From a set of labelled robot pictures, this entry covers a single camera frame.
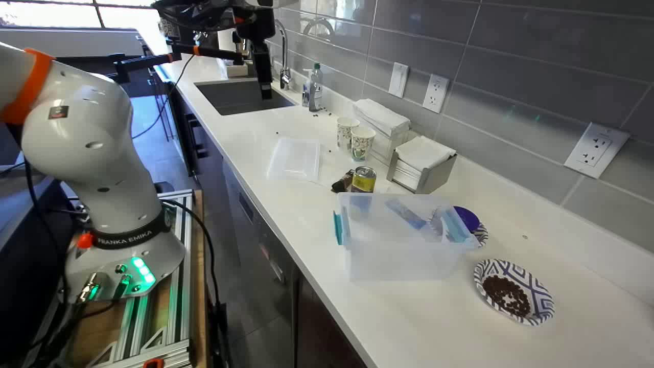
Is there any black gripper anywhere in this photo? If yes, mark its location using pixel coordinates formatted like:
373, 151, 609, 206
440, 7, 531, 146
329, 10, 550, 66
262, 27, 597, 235
247, 36, 275, 102

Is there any yellow and blue can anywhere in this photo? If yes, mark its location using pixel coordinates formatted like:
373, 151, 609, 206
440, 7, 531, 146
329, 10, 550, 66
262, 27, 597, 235
349, 163, 378, 194

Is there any clear flat container lid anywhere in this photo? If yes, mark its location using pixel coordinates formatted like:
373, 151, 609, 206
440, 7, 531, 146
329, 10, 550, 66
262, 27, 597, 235
263, 135, 324, 184

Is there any clear plastic container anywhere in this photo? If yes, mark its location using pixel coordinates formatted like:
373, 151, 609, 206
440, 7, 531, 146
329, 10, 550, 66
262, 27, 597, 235
330, 193, 480, 284

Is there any chrome sink faucet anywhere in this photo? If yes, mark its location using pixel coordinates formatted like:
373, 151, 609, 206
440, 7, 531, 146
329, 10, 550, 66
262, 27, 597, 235
273, 19, 293, 92

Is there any steel undermount sink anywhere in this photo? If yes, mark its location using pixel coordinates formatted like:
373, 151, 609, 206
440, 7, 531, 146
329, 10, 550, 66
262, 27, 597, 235
193, 77, 295, 119

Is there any clear water bottle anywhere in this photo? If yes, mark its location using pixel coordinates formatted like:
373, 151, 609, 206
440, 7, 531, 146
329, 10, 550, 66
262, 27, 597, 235
306, 61, 324, 114

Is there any printed white paper cup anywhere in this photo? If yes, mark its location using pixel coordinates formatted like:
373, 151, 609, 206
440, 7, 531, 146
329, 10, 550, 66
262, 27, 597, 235
348, 126, 378, 163
334, 114, 362, 151

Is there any black rod with orange clips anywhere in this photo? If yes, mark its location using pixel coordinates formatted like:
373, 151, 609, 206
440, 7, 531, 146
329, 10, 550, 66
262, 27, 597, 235
111, 41, 248, 71

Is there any brown snack bar wrapper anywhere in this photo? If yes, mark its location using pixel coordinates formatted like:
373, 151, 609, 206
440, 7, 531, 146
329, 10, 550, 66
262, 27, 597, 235
330, 170, 356, 194

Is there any metal napkin dispenser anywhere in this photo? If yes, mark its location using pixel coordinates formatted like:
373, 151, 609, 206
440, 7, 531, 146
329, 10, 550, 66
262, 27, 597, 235
387, 132, 459, 196

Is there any blue snack packet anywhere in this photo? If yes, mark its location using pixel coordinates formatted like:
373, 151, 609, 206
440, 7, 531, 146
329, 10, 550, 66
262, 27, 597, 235
385, 198, 428, 230

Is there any dark base cabinet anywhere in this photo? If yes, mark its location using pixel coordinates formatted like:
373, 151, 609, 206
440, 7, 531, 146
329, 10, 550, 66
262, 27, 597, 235
165, 87, 369, 368

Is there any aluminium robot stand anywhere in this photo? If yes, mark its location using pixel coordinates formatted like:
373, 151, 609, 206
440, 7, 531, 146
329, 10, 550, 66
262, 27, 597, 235
38, 191, 206, 368

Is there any purple round tin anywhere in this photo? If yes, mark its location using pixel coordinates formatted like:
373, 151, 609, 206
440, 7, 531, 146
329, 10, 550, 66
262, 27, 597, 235
451, 205, 490, 244

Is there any brown coffee beans pile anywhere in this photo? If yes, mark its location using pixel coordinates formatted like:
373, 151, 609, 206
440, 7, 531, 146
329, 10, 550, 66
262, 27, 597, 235
480, 273, 531, 319

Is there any blue patterned paper plate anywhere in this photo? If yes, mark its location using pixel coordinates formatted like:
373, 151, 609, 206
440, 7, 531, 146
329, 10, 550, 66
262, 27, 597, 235
472, 258, 555, 327

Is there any white blank wall plate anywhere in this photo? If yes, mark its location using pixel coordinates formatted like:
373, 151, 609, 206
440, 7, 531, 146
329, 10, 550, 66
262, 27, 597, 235
385, 61, 411, 98

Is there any white wall power outlet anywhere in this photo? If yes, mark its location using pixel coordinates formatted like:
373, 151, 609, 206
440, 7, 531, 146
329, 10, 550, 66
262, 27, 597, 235
420, 71, 451, 114
561, 120, 632, 179

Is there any black floor cable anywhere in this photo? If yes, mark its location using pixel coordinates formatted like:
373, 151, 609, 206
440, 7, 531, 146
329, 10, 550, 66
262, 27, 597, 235
161, 198, 231, 368

